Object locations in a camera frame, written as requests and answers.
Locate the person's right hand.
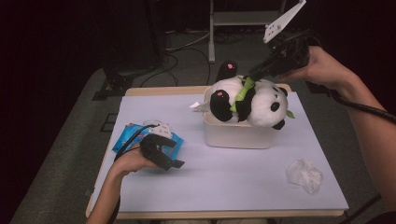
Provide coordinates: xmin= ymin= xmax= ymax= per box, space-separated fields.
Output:
xmin=279 ymin=46 xmax=357 ymax=95

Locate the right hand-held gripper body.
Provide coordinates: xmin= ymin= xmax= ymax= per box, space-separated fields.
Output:
xmin=262 ymin=0 xmax=311 ymax=77

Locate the person's left hand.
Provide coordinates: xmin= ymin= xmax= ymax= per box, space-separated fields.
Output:
xmin=111 ymin=144 xmax=161 ymax=178

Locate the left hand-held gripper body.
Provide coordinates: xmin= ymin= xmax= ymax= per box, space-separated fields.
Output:
xmin=139 ymin=123 xmax=174 ymax=172

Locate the white floor cable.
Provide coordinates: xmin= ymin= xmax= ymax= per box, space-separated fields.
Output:
xmin=164 ymin=29 xmax=213 ymax=52

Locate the white metal stand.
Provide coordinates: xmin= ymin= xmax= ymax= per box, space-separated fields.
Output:
xmin=208 ymin=0 xmax=288 ymax=64

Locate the blue wet wipes pack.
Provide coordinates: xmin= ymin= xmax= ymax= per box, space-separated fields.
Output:
xmin=111 ymin=122 xmax=185 ymax=161

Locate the black floor cable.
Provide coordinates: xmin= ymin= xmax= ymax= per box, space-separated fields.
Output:
xmin=139 ymin=46 xmax=213 ymax=88

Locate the panda plush toy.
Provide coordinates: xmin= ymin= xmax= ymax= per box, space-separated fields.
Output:
xmin=189 ymin=60 xmax=296 ymax=131

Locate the white storage bin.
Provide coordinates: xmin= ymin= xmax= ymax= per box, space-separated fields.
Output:
xmin=202 ymin=83 xmax=293 ymax=149

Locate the white wet wipe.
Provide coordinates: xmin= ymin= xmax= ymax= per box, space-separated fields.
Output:
xmin=285 ymin=159 xmax=324 ymax=194

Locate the wooden table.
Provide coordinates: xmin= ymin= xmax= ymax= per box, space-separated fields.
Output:
xmin=85 ymin=83 xmax=347 ymax=220

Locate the left hand-held gripper cable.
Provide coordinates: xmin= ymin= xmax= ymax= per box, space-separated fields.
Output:
xmin=106 ymin=124 xmax=158 ymax=224

